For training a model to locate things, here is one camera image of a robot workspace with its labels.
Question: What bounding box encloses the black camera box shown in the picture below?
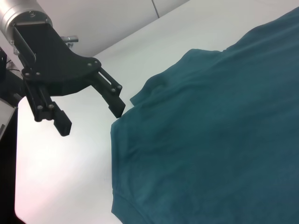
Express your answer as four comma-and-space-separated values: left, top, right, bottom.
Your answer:
0, 46, 8, 77

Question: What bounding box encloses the silver metal knob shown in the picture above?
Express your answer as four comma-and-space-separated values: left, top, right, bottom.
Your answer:
61, 35, 79, 49

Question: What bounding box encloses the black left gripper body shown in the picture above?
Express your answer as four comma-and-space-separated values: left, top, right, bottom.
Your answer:
13, 21, 102, 97

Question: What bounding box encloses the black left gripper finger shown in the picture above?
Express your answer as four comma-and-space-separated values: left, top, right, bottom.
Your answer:
87, 67, 127, 118
23, 80, 72, 137

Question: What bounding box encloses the blue short-sleeved shirt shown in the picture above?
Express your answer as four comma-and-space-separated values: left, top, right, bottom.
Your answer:
110, 7, 299, 224

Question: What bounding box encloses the black mount bracket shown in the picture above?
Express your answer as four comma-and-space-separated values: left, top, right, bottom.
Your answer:
0, 70, 27, 108

